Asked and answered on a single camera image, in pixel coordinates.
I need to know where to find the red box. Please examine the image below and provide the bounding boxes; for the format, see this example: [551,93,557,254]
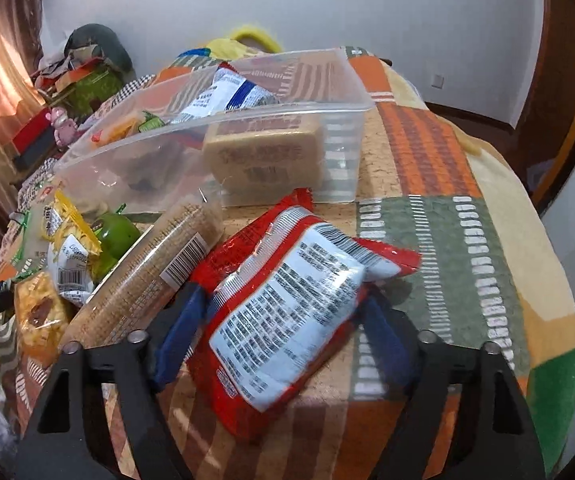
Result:
[11,106,60,153]

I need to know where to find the pink plush toy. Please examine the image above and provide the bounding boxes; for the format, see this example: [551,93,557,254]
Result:
[50,106,80,147]

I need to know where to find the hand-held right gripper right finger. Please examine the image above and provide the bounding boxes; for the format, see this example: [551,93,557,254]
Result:
[358,285,548,480]

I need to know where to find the red snack packet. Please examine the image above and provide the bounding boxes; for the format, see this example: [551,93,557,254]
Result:
[186,188,423,443]

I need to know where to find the orange snack packet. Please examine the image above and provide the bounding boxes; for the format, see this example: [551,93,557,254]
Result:
[87,116,143,147]

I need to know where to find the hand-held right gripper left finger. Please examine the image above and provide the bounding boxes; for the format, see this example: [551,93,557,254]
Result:
[16,281,209,480]

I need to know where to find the wooden door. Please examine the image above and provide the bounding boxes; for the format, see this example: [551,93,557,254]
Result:
[510,0,575,211]

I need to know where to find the clear plastic storage bin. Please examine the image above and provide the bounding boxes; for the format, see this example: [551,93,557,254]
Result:
[51,47,378,215]

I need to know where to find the tan cracker block packet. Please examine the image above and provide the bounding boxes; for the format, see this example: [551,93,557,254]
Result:
[203,114,325,197]

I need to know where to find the long clear cracker sleeve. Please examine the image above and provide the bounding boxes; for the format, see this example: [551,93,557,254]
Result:
[70,199,225,351]

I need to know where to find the green wrapped candy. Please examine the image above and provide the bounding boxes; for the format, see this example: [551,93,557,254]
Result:
[138,110,164,133]

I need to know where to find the green gift box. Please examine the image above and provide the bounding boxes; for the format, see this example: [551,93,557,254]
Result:
[50,62,125,116]

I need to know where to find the yellow plush toy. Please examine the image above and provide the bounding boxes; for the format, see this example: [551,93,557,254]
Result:
[206,22,283,59]

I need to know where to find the blue and white snack packet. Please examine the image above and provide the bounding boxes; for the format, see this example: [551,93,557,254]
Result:
[170,61,282,126]

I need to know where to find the grey cloth bundle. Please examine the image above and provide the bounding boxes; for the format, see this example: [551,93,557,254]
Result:
[63,23,134,73]

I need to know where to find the clear packet of yellow puffs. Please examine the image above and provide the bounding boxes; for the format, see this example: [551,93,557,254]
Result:
[14,271,73,368]

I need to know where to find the yellow snack packet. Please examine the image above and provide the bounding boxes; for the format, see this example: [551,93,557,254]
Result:
[41,191,103,308]

